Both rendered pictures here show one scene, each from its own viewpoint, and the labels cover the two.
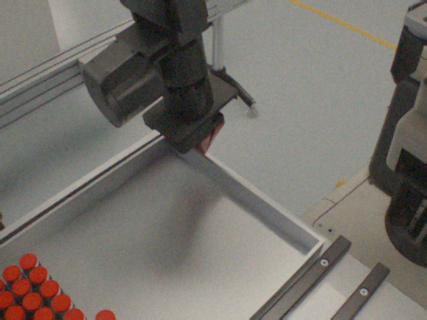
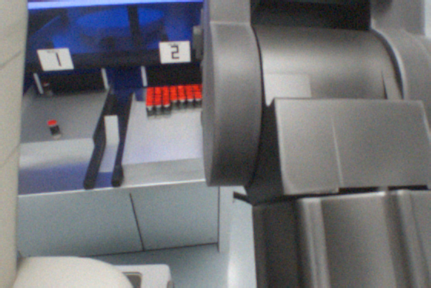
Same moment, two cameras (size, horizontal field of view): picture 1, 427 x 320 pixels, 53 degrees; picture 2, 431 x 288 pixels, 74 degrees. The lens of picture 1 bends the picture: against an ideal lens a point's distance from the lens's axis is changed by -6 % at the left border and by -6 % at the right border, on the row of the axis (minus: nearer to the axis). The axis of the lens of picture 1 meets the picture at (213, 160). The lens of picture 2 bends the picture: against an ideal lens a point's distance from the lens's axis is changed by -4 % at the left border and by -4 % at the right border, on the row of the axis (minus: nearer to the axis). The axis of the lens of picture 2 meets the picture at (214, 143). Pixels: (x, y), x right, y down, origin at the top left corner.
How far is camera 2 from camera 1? 81 cm
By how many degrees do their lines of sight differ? 85
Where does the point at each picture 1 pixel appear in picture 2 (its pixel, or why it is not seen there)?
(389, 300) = (78, 184)
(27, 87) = not seen: outside the picture
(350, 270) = (105, 182)
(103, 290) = (185, 120)
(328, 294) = (108, 167)
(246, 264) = (151, 154)
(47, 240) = not seen: hidden behind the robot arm
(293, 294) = (120, 150)
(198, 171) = not seen: hidden behind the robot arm
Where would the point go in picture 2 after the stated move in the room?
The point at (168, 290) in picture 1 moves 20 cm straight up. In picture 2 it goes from (167, 132) to (159, 57)
